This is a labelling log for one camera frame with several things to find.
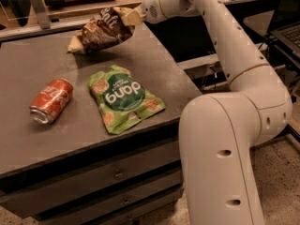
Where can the red soda can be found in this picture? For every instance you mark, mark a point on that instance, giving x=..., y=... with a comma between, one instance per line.
x=51, y=100

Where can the grey drawer cabinet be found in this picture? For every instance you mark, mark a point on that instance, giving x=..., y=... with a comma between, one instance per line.
x=72, y=171

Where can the metal railing frame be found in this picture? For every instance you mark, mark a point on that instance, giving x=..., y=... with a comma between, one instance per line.
x=71, y=17

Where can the brown chip bag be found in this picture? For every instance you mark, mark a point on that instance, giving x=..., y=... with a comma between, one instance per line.
x=103, y=31

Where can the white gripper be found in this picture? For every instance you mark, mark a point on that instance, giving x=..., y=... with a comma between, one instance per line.
x=151, y=11

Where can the green jalapeno chip bag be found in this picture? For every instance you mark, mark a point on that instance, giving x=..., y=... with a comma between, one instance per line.
x=122, y=102

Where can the black laptop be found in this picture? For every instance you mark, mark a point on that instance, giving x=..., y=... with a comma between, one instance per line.
x=285, y=25

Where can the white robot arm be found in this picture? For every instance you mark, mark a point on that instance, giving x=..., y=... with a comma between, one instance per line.
x=217, y=131

